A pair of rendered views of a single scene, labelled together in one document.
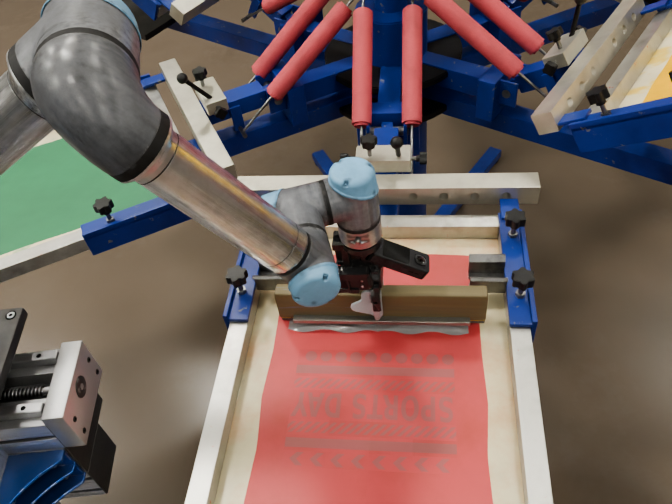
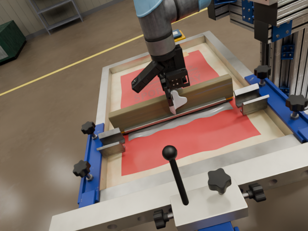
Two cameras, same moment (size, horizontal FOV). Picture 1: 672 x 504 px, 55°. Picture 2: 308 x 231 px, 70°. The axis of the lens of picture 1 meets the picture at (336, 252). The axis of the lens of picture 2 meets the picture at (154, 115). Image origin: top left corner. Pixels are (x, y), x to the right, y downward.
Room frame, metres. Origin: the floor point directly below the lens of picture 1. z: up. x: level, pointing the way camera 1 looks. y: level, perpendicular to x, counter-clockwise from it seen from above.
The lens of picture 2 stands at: (1.33, -0.18, 1.45)
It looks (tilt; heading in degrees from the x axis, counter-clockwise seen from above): 39 degrees down; 175
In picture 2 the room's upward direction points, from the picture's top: 22 degrees counter-clockwise
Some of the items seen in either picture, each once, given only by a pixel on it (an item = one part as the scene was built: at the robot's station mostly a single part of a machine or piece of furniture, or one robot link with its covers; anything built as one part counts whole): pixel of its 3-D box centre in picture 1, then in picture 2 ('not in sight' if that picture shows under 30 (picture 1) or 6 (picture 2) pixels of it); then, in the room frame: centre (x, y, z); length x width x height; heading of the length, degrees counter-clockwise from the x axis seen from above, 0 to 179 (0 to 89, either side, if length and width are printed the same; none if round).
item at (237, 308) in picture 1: (251, 270); (276, 106); (0.93, 0.19, 0.97); 0.30 x 0.05 x 0.07; 168
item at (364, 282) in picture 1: (360, 259); (169, 68); (0.77, -0.04, 1.14); 0.09 x 0.08 x 0.12; 78
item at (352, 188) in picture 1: (353, 195); (154, 13); (0.77, -0.04, 1.30); 0.09 x 0.08 x 0.11; 96
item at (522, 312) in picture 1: (514, 272); (97, 161); (0.82, -0.36, 0.97); 0.30 x 0.05 x 0.07; 168
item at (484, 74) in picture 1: (392, 57); not in sight; (1.67, -0.25, 0.99); 0.82 x 0.79 x 0.12; 168
